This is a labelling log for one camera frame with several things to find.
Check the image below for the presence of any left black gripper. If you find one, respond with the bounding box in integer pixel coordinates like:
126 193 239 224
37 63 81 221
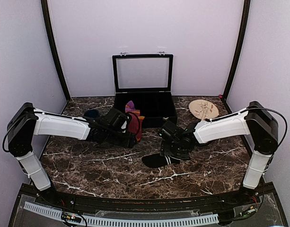
105 129 137 148

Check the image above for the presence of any black sock with white stripes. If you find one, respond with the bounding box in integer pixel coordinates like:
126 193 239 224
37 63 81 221
141 154 180 168

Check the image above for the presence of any black storage box with lid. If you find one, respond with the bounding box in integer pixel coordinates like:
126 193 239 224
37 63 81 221
112 53 177 128

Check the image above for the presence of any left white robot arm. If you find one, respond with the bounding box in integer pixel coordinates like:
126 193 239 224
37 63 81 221
2 102 137 206

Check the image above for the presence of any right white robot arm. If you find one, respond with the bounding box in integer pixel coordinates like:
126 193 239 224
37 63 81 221
159 101 283 205

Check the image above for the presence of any maroon orange purple sock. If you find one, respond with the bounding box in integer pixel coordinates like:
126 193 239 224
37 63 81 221
125 100 145 142

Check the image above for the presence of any dark blue cup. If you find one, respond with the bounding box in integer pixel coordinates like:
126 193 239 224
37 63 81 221
83 109 101 118

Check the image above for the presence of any black front rail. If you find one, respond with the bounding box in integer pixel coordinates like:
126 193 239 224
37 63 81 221
38 190 258 212

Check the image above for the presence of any white slotted cable duct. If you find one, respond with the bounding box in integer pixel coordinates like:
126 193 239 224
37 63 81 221
23 201 220 227

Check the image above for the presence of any left black frame post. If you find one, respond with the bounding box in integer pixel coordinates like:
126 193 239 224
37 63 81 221
41 0 71 102

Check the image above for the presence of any black frame post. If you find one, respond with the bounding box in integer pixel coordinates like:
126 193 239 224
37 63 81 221
222 0 251 102
41 0 71 102

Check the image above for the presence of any right black frame post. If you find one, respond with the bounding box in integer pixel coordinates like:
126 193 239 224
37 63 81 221
222 0 251 102

